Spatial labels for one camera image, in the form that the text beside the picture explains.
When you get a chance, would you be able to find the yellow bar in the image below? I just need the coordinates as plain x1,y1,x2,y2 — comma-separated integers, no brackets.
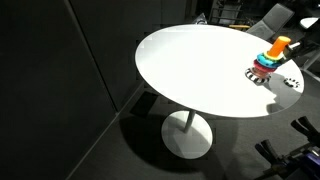
228,23,251,31

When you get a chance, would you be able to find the yellow bumpy ring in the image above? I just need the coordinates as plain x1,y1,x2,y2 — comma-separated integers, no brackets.
262,51,285,62

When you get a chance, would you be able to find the white round table base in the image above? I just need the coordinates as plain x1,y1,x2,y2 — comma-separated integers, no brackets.
160,109,214,160

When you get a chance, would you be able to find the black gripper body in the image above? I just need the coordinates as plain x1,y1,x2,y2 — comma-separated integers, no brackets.
290,36,320,60

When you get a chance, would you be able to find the orange stacking peg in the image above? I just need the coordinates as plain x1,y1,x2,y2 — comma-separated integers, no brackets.
266,35,292,59

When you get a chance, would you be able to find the small white side table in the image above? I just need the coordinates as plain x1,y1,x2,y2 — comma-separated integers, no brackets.
299,16,320,31

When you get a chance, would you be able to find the grey chair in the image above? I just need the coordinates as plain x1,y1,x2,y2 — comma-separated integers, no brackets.
246,2,296,42

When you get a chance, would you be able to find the small black and white ring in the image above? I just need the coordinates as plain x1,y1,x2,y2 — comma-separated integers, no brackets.
283,77,301,89

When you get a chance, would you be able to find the large black and white ring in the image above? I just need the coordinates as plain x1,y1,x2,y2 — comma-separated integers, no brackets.
244,67,272,85

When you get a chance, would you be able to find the red ring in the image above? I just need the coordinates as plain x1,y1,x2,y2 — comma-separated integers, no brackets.
252,59,278,74

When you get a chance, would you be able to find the blue bumpy ring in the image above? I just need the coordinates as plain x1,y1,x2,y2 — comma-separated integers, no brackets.
256,53,283,70

